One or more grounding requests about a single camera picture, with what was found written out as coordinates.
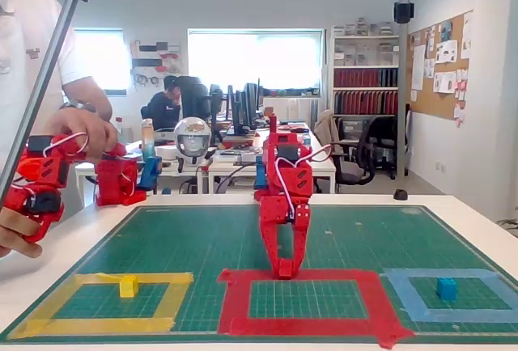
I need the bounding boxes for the orange and blue bottle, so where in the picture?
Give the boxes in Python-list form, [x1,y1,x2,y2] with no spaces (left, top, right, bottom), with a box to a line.
[141,118,157,162]

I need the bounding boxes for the large bright window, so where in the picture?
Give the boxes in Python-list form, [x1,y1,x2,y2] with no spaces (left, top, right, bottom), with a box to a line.
[186,27,325,95]

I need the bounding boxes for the black pillar bracket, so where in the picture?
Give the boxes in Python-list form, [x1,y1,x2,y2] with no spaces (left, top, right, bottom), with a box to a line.
[393,1,415,24]

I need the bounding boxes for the yellow toy brick cube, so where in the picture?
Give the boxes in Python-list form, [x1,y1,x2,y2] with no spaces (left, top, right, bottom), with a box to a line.
[118,274,140,298]

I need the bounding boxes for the silver wristwatch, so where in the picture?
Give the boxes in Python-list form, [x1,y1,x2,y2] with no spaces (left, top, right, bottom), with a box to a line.
[59,99,98,114]

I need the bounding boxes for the person's left forearm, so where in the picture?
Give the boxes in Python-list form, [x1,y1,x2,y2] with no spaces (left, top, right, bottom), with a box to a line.
[62,75,114,124]

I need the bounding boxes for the small bright window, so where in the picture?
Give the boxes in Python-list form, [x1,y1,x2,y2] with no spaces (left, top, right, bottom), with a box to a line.
[74,27,127,96]

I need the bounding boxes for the blue tape square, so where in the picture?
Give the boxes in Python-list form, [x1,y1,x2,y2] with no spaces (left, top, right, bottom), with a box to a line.
[380,268,518,324]

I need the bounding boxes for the white shelf with binders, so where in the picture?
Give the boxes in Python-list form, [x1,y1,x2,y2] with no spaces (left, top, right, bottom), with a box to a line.
[329,23,401,118]

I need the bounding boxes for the red leader arm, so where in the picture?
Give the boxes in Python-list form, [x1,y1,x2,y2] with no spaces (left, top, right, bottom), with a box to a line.
[0,132,147,243]

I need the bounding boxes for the black computer monitor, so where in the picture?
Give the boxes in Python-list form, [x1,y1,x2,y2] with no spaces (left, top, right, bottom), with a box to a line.
[226,82,264,136]
[179,74,211,121]

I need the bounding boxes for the person's left hand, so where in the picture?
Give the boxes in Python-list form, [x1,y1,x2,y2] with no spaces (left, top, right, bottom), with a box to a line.
[44,106,119,162]

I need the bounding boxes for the yellow tape square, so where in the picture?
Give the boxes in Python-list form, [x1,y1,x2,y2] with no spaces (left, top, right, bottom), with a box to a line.
[6,271,195,340]

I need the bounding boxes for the person's right hand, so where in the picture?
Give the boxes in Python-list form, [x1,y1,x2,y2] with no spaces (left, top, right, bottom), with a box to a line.
[0,207,44,259]

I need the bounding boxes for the slanted metal pole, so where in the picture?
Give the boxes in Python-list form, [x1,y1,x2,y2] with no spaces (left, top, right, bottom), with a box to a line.
[0,0,92,211]

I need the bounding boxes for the wall tool rack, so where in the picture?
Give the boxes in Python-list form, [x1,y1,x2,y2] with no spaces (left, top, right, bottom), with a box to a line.
[129,39,183,90]

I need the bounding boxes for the green cutting mat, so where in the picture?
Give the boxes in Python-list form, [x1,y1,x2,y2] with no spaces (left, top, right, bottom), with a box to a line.
[0,204,518,344]

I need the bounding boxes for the red toy brick cube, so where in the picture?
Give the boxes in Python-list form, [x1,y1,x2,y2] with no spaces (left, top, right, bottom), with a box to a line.
[276,260,299,281]

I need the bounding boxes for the seated person in dark shirt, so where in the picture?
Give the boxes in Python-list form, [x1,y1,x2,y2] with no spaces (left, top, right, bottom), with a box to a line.
[140,74,183,133]

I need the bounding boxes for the cork pin board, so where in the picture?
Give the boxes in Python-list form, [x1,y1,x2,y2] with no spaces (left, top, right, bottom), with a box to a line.
[406,9,474,128]

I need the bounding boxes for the green plant leaves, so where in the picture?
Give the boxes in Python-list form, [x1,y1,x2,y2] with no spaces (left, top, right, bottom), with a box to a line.
[496,205,518,239]

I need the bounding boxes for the white servo cable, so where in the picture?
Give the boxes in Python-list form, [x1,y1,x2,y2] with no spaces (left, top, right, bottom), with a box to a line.
[274,144,333,219]

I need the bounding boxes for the black office chair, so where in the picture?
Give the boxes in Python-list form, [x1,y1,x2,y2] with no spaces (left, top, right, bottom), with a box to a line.
[334,114,400,185]

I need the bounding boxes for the grey vertical pillar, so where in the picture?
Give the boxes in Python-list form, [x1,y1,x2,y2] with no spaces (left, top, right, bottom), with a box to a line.
[397,0,411,178]

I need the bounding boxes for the white office desk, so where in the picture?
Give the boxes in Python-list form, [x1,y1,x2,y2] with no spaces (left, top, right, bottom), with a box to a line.
[74,140,211,195]
[208,122,338,194]

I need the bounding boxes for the operator in white shirt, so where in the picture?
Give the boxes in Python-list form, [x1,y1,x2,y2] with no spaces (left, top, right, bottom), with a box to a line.
[0,0,98,217]

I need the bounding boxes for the beige jacket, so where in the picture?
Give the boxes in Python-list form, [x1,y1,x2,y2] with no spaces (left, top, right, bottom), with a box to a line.
[313,108,345,158]

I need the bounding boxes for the red tape square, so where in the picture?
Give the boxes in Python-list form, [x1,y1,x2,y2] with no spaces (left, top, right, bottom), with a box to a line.
[216,268,416,350]

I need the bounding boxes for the white helmet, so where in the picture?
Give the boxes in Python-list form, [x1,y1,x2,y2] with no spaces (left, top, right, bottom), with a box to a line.
[173,116,213,166]

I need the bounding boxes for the blue toy brick cube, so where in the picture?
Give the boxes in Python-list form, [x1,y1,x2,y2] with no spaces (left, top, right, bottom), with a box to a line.
[435,277,458,301]

